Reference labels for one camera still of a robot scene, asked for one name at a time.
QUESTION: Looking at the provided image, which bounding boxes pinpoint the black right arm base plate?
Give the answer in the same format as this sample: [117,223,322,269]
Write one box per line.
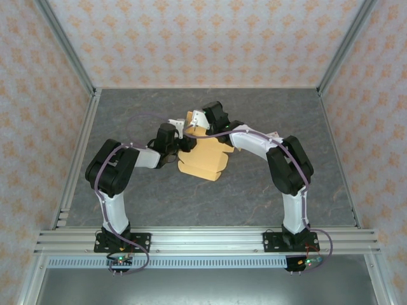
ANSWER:
[263,231,319,254]

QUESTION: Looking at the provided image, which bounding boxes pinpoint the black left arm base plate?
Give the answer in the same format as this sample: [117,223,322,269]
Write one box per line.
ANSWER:
[93,233,152,254]

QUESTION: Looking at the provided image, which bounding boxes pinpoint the aluminium side rail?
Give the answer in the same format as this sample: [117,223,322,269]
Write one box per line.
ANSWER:
[50,88,102,230]
[317,90,362,230]

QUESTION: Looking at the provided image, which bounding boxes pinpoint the yellow paper box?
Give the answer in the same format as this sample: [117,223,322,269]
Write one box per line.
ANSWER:
[176,110,237,182]

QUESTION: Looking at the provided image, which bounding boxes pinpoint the aluminium mounting beam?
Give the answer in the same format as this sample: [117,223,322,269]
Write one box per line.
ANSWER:
[33,227,382,255]

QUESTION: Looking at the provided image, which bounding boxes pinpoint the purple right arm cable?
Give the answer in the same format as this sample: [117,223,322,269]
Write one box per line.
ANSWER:
[184,125,335,274]

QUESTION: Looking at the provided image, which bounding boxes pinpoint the slotted grey cable tray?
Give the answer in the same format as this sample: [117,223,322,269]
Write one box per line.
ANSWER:
[46,256,372,269]

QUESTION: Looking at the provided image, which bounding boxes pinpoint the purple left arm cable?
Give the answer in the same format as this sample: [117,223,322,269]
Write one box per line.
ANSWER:
[93,113,191,276]

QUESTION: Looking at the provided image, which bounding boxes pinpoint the aluminium frame post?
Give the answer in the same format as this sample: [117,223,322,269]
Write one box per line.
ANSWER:
[317,0,378,97]
[34,0,98,97]

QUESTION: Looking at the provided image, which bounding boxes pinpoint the grey metal panel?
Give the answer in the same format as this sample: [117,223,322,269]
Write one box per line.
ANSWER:
[34,268,376,305]

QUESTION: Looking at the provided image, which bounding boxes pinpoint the aluminium frame leg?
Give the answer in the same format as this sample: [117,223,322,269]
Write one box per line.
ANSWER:
[17,254,48,305]
[364,254,390,305]

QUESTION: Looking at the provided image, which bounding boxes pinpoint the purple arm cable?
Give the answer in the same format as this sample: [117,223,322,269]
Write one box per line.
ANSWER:
[93,113,191,276]
[184,125,335,274]

